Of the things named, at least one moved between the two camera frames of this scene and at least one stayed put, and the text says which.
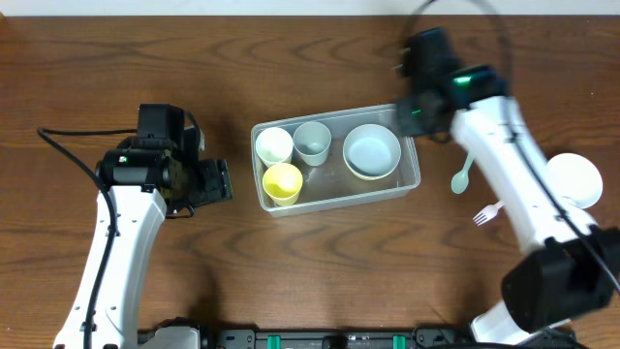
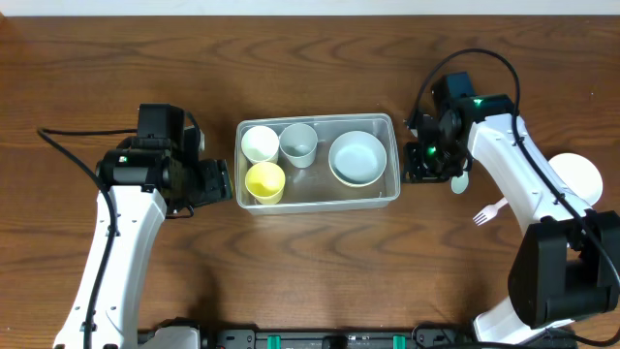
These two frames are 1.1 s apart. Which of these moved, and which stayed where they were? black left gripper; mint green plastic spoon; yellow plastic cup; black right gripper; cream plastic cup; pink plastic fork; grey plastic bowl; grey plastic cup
Moved: cream plastic cup; yellow plastic cup; grey plastic cup; grey plastic bowl; black right gripper
Stayed: mint green plastic spoon; pink plastic fork; black left gripper
